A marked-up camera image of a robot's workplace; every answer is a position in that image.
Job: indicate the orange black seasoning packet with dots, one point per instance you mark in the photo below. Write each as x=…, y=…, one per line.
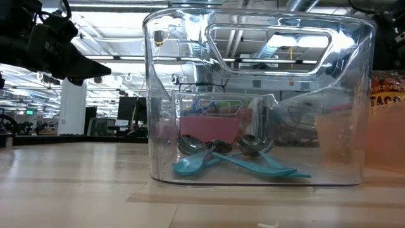
x=387, y=90

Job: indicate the red-lidded small box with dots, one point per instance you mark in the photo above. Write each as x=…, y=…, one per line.
x=341, y=107

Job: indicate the white green food packet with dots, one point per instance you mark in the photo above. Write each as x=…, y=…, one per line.
x=218, y=107

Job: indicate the white pillar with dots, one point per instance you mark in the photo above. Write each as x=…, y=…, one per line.
x=72, y=107

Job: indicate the ceiling light strip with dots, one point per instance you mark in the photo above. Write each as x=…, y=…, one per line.
x=133, y=58

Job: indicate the black monitor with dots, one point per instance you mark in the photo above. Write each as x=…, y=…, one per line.
x=129, y=107

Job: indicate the pink bowl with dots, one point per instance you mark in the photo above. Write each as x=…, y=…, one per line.
x=209, y=128

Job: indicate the black aluminium table frame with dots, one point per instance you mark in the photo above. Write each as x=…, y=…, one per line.
x=79, y=139

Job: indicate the silver ventilation duct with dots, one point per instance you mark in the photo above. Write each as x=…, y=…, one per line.
x=204, y=47

